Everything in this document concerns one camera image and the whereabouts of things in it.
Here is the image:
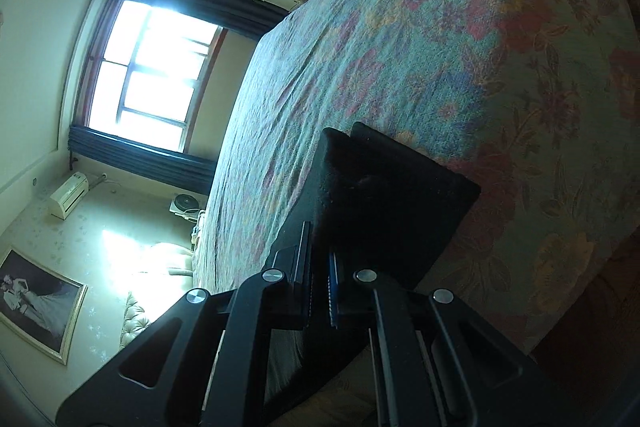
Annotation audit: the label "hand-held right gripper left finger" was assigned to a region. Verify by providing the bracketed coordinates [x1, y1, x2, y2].
[57, 221, 313, 427]

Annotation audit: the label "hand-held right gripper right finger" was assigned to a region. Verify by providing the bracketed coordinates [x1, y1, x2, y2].
[326, 251, 566, 427]

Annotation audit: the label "black pants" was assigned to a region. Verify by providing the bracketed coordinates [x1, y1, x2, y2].
[262, 122, 482, 408]

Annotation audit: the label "white fan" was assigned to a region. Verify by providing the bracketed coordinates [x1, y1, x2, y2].
[169, 192, 207, 220]

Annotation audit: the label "cream tufted headboard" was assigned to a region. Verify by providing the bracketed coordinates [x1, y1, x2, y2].
[120, 242, 201, 353]

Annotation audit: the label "floral bedspread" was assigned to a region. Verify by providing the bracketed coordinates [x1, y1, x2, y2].
[192, 0, 640, 358]

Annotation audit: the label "white air conditioner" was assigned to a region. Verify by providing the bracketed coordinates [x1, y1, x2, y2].
[48, 173, 90, 220]

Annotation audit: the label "wooden framed window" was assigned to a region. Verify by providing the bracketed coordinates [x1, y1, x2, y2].
[87, 0, 223, 152]

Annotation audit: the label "framed wall photo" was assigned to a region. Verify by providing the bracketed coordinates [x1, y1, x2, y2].
[0, 248, 88, 365]

